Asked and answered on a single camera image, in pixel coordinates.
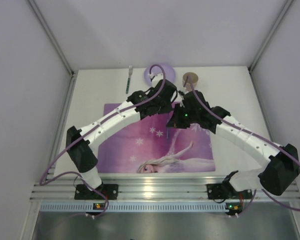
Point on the green handled fork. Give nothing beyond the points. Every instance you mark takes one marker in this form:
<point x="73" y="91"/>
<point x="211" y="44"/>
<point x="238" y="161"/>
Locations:
<point x="130" y="72"/>

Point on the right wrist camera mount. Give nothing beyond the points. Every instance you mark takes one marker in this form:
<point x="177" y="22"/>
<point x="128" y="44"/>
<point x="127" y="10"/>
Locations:
<point x="182" y="91"/>

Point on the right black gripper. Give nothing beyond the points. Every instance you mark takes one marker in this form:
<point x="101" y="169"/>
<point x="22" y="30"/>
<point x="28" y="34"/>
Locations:
<point x="178" y="119"/>

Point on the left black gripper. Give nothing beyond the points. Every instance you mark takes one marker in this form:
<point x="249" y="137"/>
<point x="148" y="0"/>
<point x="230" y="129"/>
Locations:
<point x="155" y="109"/>

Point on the purple Frozen placemat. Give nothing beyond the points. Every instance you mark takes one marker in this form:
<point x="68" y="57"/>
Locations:
<point x="142" y="147"/>

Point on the aluminium mounting rail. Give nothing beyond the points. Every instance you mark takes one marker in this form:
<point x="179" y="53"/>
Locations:
<point x="134" y="188"/>

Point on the slotted cable duct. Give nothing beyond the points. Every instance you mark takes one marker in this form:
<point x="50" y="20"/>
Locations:
<point x="139" y="207"/>

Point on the aluminium frame post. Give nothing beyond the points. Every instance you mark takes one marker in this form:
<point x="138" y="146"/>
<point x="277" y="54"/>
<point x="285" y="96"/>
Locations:
<point x="50" y="35"/>
<point x="283" y="12"/>

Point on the beige paper cup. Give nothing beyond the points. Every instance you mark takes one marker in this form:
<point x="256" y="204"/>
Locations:
<point x="190" y="80"/>

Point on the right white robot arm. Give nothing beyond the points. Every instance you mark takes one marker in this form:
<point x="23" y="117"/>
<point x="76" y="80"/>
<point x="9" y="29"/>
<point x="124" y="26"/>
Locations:
<point x="278" y="166"/>

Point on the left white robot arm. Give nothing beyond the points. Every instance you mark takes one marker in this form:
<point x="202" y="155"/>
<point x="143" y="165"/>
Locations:
<point x="81" y="143"/>

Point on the right aluminium frame post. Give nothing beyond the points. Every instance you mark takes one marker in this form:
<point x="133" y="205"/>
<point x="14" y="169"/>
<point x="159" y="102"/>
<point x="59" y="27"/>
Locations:
<point x="283" y="12"/>

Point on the left aluminium frame post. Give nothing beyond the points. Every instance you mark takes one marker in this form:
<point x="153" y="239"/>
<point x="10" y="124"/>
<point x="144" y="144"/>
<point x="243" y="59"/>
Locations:
<point x="50" y="35"/>

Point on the lilac plastic plate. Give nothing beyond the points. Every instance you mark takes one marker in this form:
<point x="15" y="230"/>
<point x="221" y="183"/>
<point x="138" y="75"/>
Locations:
<point x="169" y="72"/>

